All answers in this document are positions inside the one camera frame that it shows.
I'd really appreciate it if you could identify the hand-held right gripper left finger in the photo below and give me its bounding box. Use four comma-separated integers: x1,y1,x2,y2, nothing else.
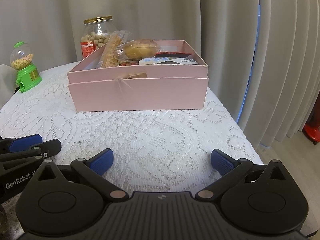
37,148,129,201

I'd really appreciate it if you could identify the clear bun packet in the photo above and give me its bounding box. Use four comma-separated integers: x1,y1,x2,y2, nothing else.
117,38,160,62

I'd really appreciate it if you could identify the long rice cracker packet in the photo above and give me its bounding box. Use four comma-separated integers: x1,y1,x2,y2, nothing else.
100,31,125,68

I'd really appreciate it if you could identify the red round-eared container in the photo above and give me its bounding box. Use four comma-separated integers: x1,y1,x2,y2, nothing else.
302,122,320,144

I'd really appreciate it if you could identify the green gumball dispenser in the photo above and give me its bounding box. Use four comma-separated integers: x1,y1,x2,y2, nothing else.
10,42,43,94

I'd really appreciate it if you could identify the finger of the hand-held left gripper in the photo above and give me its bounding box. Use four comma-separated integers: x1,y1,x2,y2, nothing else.
0,139,62,164
0,134,43,153

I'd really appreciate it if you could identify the beige curtain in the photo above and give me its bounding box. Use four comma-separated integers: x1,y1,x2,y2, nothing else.
0,0,320,148

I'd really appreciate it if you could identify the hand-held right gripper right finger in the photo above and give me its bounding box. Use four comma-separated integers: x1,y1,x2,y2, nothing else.
195,149,287,201

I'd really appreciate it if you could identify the blue and white snack bag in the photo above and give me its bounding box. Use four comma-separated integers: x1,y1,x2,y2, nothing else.
138,56,199,66

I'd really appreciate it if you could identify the pink cardboard box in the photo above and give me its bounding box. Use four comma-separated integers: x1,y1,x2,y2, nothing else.
67,39,209,112

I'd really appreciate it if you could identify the white lace tablecloth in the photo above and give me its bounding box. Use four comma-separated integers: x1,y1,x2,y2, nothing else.
0,61,265,240

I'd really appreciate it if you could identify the small red snack packet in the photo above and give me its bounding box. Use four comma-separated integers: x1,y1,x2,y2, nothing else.
155,51,194,60

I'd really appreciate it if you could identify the clear peanut jar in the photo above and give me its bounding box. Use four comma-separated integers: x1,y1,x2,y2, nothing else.
80,15,118,62

